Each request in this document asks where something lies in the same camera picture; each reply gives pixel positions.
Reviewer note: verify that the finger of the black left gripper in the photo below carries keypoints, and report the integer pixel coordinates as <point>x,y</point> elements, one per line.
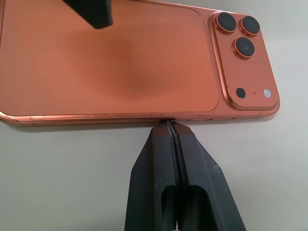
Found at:
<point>92,13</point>

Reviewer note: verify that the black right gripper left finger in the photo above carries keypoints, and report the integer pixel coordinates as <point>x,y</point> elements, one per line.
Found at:
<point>150,168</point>

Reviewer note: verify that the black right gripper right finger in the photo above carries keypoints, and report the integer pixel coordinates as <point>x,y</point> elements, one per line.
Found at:
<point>204,173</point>

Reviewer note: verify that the orange smartphone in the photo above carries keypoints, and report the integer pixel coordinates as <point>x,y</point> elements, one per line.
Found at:
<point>120,72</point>

